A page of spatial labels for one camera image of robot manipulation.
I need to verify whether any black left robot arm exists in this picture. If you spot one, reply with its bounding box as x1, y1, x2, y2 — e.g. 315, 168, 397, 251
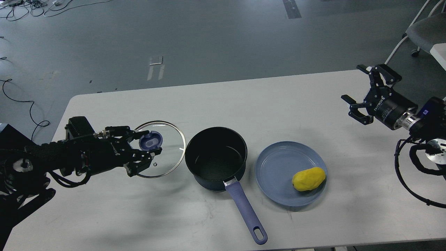
1, 116, 163, 248

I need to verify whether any blue saucepan with handle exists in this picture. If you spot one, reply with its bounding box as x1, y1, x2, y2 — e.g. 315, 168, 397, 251
184, 127, 268, 245

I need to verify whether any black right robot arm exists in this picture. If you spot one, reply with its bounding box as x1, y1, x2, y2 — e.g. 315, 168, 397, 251
341, 64, 445, 208

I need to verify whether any floor cable bundle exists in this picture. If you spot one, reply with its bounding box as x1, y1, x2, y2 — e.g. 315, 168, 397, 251
0, 0, 112, 22

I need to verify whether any glass lid with blue knob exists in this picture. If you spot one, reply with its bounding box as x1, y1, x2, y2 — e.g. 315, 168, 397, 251
131, 120, 186, 178

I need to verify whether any yellow potato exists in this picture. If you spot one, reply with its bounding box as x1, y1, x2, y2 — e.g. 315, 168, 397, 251
292, 167, 326, 192

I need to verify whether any blue round plate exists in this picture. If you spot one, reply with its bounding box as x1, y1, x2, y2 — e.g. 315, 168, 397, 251
254, 141, 328, 207

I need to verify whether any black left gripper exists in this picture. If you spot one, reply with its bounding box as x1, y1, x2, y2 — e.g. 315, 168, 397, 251
82, 126, 162, 177

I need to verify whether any black floor cable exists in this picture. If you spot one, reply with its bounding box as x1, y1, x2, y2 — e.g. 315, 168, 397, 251
0, 78, 51, 140

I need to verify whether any grey office chair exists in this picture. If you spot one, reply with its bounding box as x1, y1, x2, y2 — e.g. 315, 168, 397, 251
385, 0, 446, 69

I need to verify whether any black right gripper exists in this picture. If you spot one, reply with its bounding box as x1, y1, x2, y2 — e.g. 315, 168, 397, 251
341, 64, 418, 130

